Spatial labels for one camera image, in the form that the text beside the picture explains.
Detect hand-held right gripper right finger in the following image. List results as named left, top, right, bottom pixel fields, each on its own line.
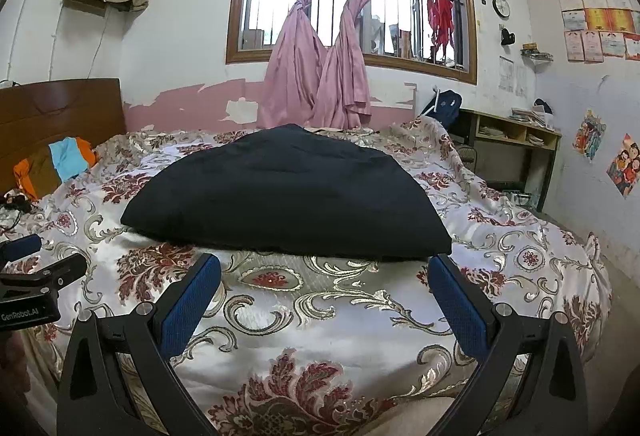
left=427, top=253, right=590, bottom=436

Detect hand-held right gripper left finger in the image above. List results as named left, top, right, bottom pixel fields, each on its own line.
left=56, top=253, right=222, bottom=436

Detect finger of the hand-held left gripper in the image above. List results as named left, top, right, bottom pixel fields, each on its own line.
left=0, top=234, right=43, bottom=264
left=0, top=253, right=88, bottom=289

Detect black jacket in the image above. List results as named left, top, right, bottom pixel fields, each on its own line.
left=120, top=124, right=453, bottom=261

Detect orange blue brown garment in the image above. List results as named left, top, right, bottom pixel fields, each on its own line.
left=13, top=137, right=98, bottom=201

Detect beige blanket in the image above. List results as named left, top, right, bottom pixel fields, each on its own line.
left=320, top=393, right=476, bottom=436

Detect floral bedspread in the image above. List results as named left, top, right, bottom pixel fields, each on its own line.
left=0, top=116, right=613, bottom=436

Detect wooden headboard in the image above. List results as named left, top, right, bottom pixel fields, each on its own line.
left=0, top=78, right=127, bottom=194

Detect dark mesh chair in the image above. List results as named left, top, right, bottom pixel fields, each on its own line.
left=457, top=143, right=481, bottom=181

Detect wooden desk with shelves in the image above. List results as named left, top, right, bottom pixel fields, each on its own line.
left=457, top=108, right=563, bottom=211

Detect stack of books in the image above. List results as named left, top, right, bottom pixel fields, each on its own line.
left=510, top=107, right=548, bottom=129

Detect blue backpack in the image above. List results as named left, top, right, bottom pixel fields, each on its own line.
left=420, top=89, right=463, bottom=124

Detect pink curtain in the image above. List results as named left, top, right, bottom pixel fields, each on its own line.
left=312, top=0, right=453, bottom=129
left=256, top=0, right=346, bottom=129

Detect wooden framed barred window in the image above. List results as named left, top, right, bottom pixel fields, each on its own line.
left=225, top=0, right=478, bottom=85

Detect red hanging garment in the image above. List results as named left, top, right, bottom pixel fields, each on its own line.
left=426, top=0, right=455, bottom=62

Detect black cables and charger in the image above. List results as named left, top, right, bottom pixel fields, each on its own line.
left=0, top=191, right=33, bottom=231

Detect colourful figure wall poster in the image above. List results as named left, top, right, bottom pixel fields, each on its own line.
left=572, top=111, right=607, bottom=161

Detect family picture wall poster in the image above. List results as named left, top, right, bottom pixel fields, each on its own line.
left=606, top=133, right=640, bottom=199

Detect white wall papers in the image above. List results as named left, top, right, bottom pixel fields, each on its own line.
left=498, top=56, right=530, bottom=97

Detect small wall shelf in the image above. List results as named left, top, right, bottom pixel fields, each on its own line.
left=520, top=43, right=553, bottom=62

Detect group of wall certificates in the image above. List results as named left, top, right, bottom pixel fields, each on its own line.
left=559, top=0, right=640, bottom=62

